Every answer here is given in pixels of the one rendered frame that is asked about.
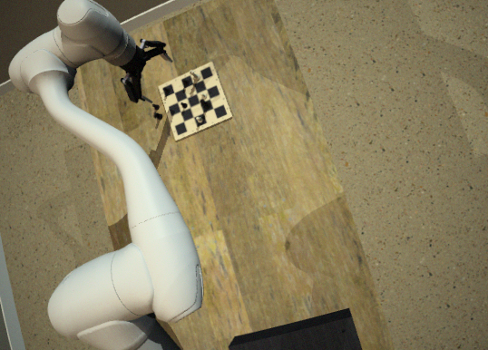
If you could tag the wooden chessboard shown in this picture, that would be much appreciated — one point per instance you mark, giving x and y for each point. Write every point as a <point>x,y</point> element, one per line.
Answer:
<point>183,121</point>

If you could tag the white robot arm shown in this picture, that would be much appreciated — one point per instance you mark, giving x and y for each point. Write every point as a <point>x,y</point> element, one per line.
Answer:
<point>105,301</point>

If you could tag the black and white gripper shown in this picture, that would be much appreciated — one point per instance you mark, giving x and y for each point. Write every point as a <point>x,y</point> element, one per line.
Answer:
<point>133,86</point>

